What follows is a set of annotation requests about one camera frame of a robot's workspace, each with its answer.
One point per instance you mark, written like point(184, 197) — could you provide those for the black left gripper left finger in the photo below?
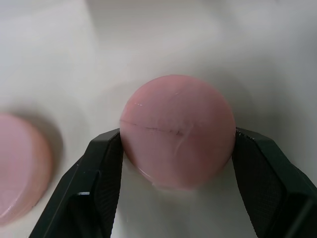
point(84, 188)

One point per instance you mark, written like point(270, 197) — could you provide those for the pink round compact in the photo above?
point(21, 168)
point(177, 131)

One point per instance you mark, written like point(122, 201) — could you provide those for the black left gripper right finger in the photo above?
point(272, 188)

